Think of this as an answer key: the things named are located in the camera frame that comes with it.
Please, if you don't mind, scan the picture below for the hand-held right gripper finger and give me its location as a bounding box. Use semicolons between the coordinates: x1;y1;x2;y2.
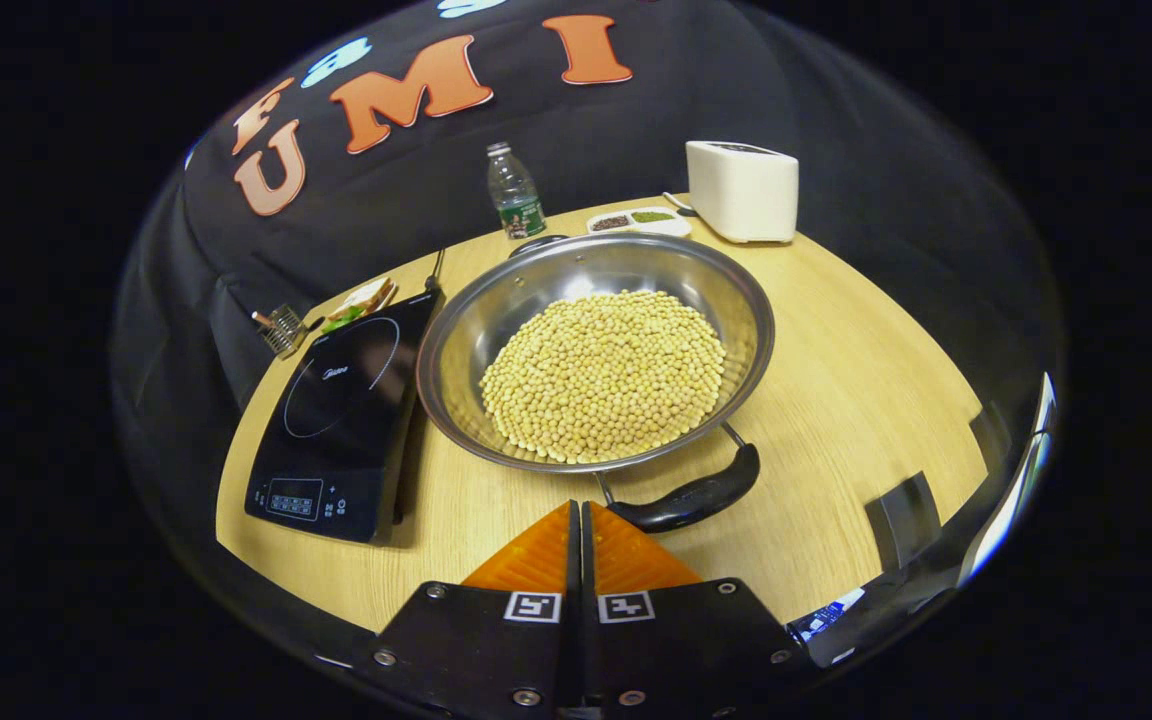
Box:
351;500;583;717
581;500;817;717

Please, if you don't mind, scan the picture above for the large pile of soybeans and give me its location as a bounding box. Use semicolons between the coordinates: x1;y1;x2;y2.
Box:
479;289;728;465

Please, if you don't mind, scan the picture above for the black induction cooktop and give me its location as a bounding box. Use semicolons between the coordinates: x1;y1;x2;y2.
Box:
244;288;443;546

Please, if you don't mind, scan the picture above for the steel pot with black handle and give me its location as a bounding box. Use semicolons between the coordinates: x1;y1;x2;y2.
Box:
416;232;763;534

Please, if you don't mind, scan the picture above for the small white plate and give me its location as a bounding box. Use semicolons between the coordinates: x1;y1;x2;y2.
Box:
320;277;400;336

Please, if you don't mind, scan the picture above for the sandwich with lettuce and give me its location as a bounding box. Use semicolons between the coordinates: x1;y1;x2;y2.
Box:
324;280;395;332

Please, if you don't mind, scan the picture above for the white divided dish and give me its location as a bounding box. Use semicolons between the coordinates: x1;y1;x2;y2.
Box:
586;207;694;240

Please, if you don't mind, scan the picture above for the clear plastic water bottle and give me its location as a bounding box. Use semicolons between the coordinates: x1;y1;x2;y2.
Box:
486;141;548;241

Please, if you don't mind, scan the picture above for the white toaster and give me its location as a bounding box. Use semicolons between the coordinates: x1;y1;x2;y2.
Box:
685;140;800;245

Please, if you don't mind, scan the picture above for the black backdrop cloth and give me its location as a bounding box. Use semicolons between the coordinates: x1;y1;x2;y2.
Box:
111;0;1063;481

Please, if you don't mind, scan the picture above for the small wire mesh basket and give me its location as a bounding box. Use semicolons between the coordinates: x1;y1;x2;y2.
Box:
251;303;326;360

